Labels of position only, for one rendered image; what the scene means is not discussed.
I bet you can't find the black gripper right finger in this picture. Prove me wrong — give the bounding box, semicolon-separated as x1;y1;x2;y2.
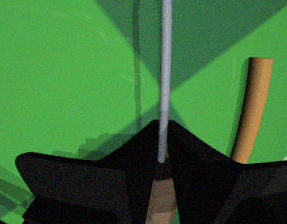
167;120;287;224

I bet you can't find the brown wooden handle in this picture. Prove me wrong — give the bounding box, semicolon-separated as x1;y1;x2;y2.
229;56;273;164

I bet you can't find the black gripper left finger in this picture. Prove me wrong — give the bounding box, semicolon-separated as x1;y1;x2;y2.
15;120;159;224

